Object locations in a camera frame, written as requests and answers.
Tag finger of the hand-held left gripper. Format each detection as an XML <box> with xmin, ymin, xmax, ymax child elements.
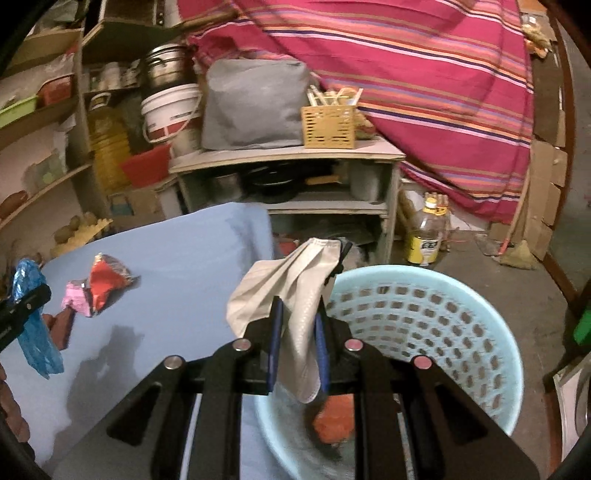
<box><xmin>0</xmin><ymin>283</ymin><xmax>52</xmax><ymax>352</ymax></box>

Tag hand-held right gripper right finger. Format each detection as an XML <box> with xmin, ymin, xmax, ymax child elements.
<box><xmin>314</xmin><ymin>307</ymin><xmax>541</xmax><ymax>480</ymax></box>

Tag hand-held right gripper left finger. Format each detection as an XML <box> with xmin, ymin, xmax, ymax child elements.
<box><xmin>106</xmin><ymin>295</ymin><xmax>284</xmax><ymax>480</ymax></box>

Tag blue plastic bag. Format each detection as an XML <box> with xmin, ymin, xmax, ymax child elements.
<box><xmin>11</xmin><ymin>259</ymin><xmax>65</xmax><ymax>379</ymax></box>

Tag dark brown wrapper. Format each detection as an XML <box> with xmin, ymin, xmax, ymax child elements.
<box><xmin>42</xmin><ymin>307</ymin><xmax>77</xmax><ymax>349</ymax></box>

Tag black and white face mask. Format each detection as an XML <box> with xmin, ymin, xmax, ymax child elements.
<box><xmin>226</xmin><ymin>237</ymin><xmax>354</xmax><ymax>404</ymax></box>

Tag pink wrapper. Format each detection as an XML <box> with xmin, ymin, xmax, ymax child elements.
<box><xmin>61</xmin><ymin>279</ymin><xmax>93</xmax><ymax>318</ymax></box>

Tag orange wrapper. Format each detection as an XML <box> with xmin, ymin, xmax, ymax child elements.
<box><xmin>313</xmin><ymin>394</ymin><xmax>357</xmax><ymax>446</ymax></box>

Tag red silver wrapper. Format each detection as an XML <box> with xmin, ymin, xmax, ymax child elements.
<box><xmin>85</xmin><ymin>253</ymin><xmax>139</xmax><ymax>317</ymax></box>

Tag light blue plastic basket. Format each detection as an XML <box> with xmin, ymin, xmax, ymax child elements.
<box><xmin>252</xmin><ymin>265</ymin><xmax>525</xmax><ymax>480</ymax></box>

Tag person's left hand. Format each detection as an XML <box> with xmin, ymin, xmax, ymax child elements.
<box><xmin>0</xmin><ymin>364</ymin><xmax>31</xmax><ymax>446</ymax></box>

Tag yellow egg tray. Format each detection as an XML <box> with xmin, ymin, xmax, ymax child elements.
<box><xmin>50</xmin><ymin>218</ymin><xmax>114</xmax><ymax>258</ymax></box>

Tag sweet potato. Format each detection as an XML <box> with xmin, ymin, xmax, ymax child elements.
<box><xmin>0</xmin><ymin>190</ymin><xmax>28</xmax><ymax>220</ymax></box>

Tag blue tablecloth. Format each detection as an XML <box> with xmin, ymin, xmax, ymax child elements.
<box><xmin>0</xmin><ymin>202</ymin><xmax>278</xmax><ymax>480</ymax></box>

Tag clear plastic container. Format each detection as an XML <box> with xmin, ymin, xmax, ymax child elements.
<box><xmin>25</xmin><ymin>154</ymin><xmax>68</xmax><ymax>190</ymax></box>

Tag plastic bottle yellow label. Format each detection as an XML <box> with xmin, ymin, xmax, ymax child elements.
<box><xmin>405</xmin><ymin>193</ymin><xmax>447</xmax><ymax>267</ymax></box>

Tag black pan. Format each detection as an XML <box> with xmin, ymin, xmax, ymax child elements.
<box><xmin>245</xmin><ymin>166</ymin><xmax>306</xmax><ymax>204</ymax></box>

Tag brown cardboard box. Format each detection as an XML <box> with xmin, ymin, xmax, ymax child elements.
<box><xmin>131</xmin><ymin>185</ymin><xmax>178</xmax><ymax>217</ymax></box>

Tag wooden shelf unit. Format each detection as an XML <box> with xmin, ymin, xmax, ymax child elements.
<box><xmin>0</xmin><ymin>23</ymin><xmax>100</xmax><ymax>278</ymax></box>

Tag small steel pot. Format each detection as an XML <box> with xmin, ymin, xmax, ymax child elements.
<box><xmin>348</xmin><ymin>161</ymin><xmax>385</xmax><ymax>202</ymax></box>

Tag low wooden cabinet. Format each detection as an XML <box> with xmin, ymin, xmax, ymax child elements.
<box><xmin>168</xmin><ymin>136</ymin><xmax>407</xmax><ymax>265</ymax></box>

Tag yellow oil bottle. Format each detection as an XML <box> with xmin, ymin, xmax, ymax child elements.
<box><xmin>85</xmin><ymin>92</ymin><xmax>132</xmax><ymax>192</ymax></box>

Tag green plastic tray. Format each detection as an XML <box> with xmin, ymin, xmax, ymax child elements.
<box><xmin>0</xmin><ymin>95</ymin><xmax>38</xmax><ymax>128</ymax></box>

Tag yellow chopstick holder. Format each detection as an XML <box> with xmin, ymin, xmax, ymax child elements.
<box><xmin>301</xmin><ymin>104</ymin><xmax>360</xmax><ymax>149</ymax></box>

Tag straw broom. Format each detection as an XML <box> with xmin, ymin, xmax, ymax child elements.
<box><xmin>499</xmin><ymin>166</ymin><xmax>539</xmax><ymax>271</ymax></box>

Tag small red basket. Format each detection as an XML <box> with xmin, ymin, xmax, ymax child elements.
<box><xmin>37</xmin><ymin>75</ymin><xmax>75</xmax><ymax>108</ymax></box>

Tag grey fabric cover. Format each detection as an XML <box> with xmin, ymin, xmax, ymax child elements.
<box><xmin>201</xmin><ymin>58</ymin><xmax>311</xmax><ymax>151</ymax></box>

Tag white plastic bucket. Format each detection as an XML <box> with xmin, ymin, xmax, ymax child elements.
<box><xmin>140</xmin><ymin>84</ymin><xmax>202</xmax><ymax>145</ymax></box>

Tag bundle of chopsticks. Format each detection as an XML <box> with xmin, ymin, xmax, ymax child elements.
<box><xmin>307</xmin><ymin>85</ymin><xmax>365</xmax><ymax>109</ymax></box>

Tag steel basin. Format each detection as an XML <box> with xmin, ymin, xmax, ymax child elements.
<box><xmin>551</xmin><ymin>364</ymin><xmax>591</xmax><ymax>462</ymax></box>

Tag flattened cardboard sheets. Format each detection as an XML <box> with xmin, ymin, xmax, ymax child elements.
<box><xmin>489</xmin><ymin>106</ymin><xmax>570</xmax><ymax>261</ymax></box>

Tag steel pot with lid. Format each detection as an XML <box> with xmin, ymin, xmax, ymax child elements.
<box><xmin>144</xmin><ymin>42</ymin><xmax>192</xmax><ymax>90</ymax></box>

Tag red striped cloth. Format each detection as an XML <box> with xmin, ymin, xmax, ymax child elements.
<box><xmin>178</xmin><ymin>0</ymin><xmax>536</xmax><ymax>224</ymax></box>

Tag upper wooden shelf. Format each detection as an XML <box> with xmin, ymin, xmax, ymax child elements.
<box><xmin>82</xmin><ymin>0</ymin><xmax>195</xmax><ymax>65</ymax></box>

